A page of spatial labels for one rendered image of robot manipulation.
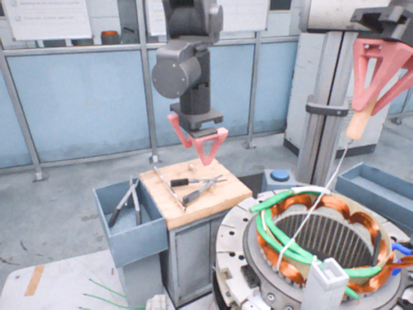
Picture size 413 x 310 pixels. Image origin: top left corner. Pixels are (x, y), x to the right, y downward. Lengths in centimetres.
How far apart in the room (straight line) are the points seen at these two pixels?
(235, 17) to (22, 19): 155
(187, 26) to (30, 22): 209
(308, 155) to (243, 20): 193
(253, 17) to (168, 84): 234
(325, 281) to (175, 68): 32
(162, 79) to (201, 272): 48
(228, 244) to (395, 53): 34
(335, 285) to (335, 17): 60
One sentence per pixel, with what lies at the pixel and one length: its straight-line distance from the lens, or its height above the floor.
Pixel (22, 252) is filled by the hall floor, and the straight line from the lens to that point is 228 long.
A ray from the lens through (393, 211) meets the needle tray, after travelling 75.
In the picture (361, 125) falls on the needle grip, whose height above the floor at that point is 131.
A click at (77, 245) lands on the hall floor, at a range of 217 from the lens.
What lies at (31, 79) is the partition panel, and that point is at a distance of 265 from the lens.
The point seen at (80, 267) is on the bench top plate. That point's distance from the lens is 94.
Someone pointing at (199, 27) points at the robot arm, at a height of 140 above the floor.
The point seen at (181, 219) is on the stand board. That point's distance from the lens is 60.
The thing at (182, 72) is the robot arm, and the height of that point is 135.
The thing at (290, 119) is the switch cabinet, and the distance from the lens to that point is 307.
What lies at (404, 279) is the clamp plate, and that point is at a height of 110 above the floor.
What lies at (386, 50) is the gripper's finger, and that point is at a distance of 37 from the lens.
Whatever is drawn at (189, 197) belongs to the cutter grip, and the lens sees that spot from 59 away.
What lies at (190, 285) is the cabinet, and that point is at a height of 84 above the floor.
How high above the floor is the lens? 145
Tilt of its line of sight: 30 degrees down
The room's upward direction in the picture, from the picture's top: straight up
